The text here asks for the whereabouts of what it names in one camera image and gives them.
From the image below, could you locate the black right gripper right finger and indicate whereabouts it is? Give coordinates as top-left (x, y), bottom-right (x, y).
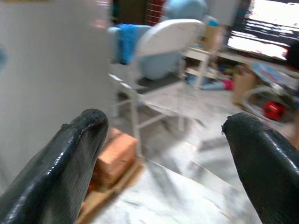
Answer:
top-left (221, 112), bottom-right (299, 224)

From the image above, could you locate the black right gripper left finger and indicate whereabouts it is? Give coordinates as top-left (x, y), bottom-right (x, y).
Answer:
top-left (0, 108), bottom-right (109, 224)

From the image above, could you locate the white mini fridge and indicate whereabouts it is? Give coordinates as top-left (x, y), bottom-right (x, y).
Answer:
top-left (0, 0), bottom-right (112, 194)

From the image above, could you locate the person's bare leg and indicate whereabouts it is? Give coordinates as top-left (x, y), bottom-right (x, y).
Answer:
top-left (286, 115), bottom-right (299, 151)

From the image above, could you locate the wooden board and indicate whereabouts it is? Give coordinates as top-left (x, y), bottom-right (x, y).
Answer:
top-left (76, 161), bottom-right (147, 224)

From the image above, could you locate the red toy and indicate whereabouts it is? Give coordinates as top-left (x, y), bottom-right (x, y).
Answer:
top-left (262, 100), bottom-right (287, 121)

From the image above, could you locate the red clay brick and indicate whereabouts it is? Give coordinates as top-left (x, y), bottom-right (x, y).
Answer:
top-left (92, 127), bottom-right (138, 189)

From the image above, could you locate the colourful picture book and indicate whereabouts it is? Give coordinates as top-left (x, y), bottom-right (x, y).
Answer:
top-left (250, 62), bottom-right (298, 87)

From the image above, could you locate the pink and blue roll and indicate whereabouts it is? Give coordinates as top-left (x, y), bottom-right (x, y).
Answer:
top-left (200, 79), bottom-right (235, 92)

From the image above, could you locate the person's dark-haired head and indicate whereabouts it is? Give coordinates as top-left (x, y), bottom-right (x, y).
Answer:
top-left (285, 42), bottom-right (299, 69)

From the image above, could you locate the bright monitor screen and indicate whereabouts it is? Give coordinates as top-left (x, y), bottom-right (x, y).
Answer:
top-left (227, 0), bottom-right (299, 62)

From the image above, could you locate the white shelf rack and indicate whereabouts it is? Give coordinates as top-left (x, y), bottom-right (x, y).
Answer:
top-left (182, 45), bottom-right (221, 91)

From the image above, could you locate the brown cardboard box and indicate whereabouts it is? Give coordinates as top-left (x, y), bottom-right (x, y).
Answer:
top-left (200, 23), bottom-right (226, 49)

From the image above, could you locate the blue towel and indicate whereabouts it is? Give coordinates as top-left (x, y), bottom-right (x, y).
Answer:
top-left (115, 23), bottom-right (151, 66)

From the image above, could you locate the light blue plastic tub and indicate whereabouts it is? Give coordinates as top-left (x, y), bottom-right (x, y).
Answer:
top-left (137, 50), bottom-right (181, 81)

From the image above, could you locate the white folding chair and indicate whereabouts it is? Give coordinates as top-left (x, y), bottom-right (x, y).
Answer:
top-left (108, 18), bottom-right (207, 159)

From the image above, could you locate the white tube frame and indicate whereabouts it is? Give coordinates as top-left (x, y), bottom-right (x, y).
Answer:
top-left (242, 87), bottom-right (289, 126)

